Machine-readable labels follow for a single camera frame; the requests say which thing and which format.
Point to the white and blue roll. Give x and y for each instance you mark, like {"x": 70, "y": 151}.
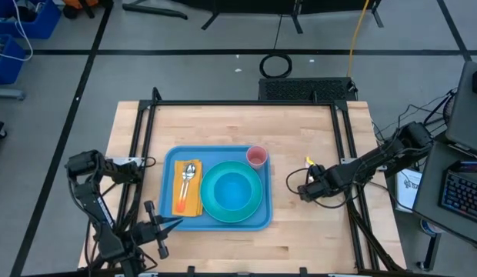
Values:
{"x": 429, "y": 227}

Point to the blue plastic bowl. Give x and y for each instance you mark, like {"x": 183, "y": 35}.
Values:
{"x": 231, "y": 191}

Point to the white printed box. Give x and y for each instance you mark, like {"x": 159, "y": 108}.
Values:
{"x": 409, "y": 192}

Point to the yellow cloth napkin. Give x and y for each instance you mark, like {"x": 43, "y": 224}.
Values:
{"x": 196, "y": 192}

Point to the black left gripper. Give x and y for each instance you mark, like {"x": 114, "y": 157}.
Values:
{"x": 154, "y": 229}

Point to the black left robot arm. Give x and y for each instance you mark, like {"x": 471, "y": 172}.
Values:
{"x": 96, "y": 204}

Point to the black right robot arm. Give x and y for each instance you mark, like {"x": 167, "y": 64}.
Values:
{"x": 377, "y": 157}

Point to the blue plastic tray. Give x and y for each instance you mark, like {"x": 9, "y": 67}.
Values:
{"x": 261, "y": 215}

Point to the orange and black bag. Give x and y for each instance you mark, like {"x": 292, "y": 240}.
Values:
{"x": 81, "y": 3}

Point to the blue storage bin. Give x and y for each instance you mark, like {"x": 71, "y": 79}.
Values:
{"x": 9, "y": 71}
{"x": 50, "y": 23}

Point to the dark glossy tablet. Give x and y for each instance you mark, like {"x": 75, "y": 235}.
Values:
{"x": 469, "y": 166}

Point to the teal plastic plate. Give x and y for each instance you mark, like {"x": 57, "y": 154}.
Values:
{"x": 231, "y": 216}

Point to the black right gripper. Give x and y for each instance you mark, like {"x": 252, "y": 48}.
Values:
{"x": 319, "y": 182}

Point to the pink plastic cup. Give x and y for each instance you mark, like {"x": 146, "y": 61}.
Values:
{"x": 257, "y": 157}

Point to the grey desk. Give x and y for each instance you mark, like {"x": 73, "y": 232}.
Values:
{"x": 467, "y": 115}
{"x": 431, "y": 181}

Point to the black aluminium rig frame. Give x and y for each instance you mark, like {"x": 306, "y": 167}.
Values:
{"x": 242, "y": 102}

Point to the black backlit keyboard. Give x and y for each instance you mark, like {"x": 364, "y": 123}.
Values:
{"x": 465, "y": 196}

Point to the black partition screen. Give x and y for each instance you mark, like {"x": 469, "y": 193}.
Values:
{"x": 261, "y": 4}

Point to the black perforated computer case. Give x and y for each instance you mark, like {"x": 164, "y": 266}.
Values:
{"x": 300, "y": 89}

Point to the grey metal rack foot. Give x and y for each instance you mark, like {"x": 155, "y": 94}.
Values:
{"x": 7, "y": 94}

